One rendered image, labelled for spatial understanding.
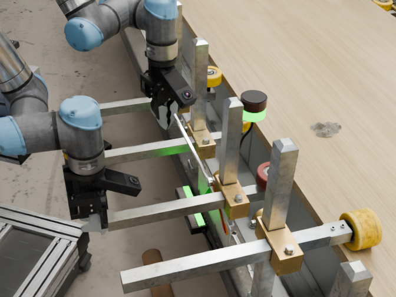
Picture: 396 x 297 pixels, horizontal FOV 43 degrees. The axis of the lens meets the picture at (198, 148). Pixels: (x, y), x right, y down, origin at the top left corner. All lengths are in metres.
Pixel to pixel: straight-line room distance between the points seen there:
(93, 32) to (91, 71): 2.38
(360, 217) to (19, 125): 0.68
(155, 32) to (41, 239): 1.13
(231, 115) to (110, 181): 0.30
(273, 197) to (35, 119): 0.47
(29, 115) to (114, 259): 1.31
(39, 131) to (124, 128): 1.95
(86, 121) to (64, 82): 2.44
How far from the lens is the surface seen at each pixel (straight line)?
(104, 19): 1.15
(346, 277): 0.77
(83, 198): 1.09
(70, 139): 0.98
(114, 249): 2.26
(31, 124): 0.98
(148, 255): 2.12
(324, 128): 1.41
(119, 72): 3.46
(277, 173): 0.91
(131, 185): 1.11
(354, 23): 2.08
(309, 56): 1.78
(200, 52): 1.31
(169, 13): 1.17
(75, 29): 1.12
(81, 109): 0.96
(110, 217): 1.19
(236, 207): 1.20
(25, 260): 2.01
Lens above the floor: 1.71
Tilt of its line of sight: 38 degrees down
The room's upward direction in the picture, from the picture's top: 2 degrees clockwise
